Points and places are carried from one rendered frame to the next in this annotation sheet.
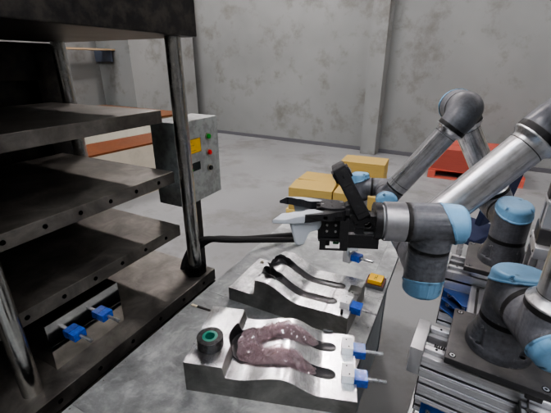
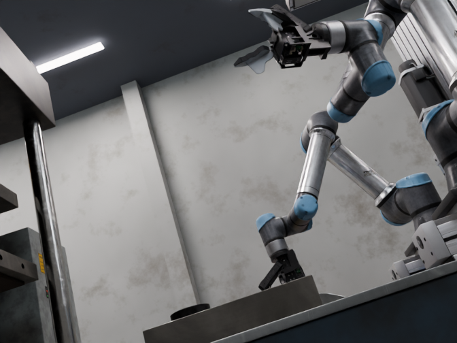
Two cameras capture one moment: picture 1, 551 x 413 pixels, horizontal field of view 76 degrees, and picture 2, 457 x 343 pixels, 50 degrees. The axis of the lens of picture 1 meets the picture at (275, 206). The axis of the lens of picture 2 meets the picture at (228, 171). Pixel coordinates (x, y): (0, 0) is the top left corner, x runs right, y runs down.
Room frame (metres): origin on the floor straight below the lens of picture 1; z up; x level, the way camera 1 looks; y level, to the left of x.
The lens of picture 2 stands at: (-0.09, 0.51, 0.78)
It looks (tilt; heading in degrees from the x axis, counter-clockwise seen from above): 23 degrees up; 332
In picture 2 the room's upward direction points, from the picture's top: 19 degrees counter-clockwise
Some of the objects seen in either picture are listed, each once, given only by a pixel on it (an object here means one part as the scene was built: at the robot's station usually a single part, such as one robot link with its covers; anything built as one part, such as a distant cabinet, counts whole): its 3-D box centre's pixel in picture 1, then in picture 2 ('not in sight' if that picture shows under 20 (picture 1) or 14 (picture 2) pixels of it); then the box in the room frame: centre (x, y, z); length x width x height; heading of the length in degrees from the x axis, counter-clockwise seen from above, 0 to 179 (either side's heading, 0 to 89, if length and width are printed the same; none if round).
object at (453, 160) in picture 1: (474, 161); not in sight; (5.57, -3.24, 0.24); 1.40 x 0.99 x 0.48; 59
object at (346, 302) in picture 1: (358, 309); not in sight; (1.03, -0.30, 0.89); 0.13 x 0.05 x 0.05; 63
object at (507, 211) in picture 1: (511, 218); (417, 192); (1.13, -0.83, 1.20); 0.13 x 0.12 x 0.14; 167
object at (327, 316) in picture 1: (297, 285); not in sight; (1.21, -0.09, 0.87); 0.50 x 0.26 x 0.14; 63
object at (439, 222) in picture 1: (434, 224); (356, 37); (0.60, -0.30, 1.43); 0.11 x 0.08 x 0.09; 84
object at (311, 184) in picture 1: (339, 188); not in sight; (3.95, -0.75, 0.33); 1.19 x 0.91 x 0.67; 58
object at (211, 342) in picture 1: (210, 340); (192, 318); (0.84, 0.20, 0.93); 0.08 x 0.08 x 0.04
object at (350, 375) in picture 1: (363, 378); not in sight; (0.76, -0.26, 0.85); 0.13 x 0.05 x 0.05; 80
